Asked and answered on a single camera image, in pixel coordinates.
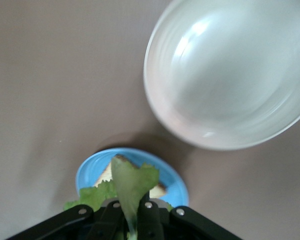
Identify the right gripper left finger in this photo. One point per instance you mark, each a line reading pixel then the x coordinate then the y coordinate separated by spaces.
pixel 107 225

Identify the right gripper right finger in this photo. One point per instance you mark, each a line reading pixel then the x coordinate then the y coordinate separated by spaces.
pixel 150 220

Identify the green lettuce leaf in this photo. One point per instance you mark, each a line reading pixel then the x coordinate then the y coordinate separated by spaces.
pixel 130 180

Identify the toasted bread slice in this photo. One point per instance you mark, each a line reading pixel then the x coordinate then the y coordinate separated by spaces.
pixel 105 176

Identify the blue plate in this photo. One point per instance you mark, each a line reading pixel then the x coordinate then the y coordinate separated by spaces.
pixel 175 180

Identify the off-white plate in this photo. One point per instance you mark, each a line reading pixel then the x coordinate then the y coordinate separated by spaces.
pixel 227 75

